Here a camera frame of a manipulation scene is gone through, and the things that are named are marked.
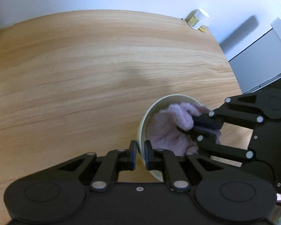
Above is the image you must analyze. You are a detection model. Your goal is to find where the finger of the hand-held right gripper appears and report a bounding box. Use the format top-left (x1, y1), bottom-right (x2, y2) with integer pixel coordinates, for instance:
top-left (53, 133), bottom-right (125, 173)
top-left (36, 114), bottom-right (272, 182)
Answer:
top-left (192, 91), bottom-right (267, 130)
top-left (189, 129), bottom-right (257, 163)

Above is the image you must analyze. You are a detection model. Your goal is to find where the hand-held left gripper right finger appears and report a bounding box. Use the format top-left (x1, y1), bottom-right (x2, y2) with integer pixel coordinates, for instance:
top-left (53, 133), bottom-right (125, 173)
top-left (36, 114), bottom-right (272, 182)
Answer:
top-left (144, 140), bottom-right (225, 192)

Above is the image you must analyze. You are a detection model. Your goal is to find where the white-lidded jar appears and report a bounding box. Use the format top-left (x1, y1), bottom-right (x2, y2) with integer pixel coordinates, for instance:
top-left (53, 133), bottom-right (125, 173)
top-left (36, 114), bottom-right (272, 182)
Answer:
top-left (187, 8), bottom-right (210, 30)

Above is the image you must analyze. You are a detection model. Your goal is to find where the cream bowl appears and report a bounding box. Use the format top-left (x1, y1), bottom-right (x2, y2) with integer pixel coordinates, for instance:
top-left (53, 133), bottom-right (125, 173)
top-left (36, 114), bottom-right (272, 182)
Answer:
top-left (136, 94), bottom-right (205, 181)

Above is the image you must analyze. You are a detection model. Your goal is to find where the pink fluffy cloth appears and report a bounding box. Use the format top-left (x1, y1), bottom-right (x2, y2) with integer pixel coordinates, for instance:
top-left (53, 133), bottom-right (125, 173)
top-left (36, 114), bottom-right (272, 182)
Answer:
top-left (146, 102), bottom-right (223, 156)

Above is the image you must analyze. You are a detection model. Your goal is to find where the white and grey cabinet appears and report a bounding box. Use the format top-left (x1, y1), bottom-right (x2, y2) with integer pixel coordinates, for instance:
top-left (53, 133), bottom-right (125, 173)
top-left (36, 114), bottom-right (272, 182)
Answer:
top-left (219, 17), bottom-right (281, 95)

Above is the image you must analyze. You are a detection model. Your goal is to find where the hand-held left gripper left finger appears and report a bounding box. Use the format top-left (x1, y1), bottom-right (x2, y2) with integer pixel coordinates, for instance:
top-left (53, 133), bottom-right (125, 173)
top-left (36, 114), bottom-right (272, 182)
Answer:
top-left (58, 140), bottom-right (137, 191)

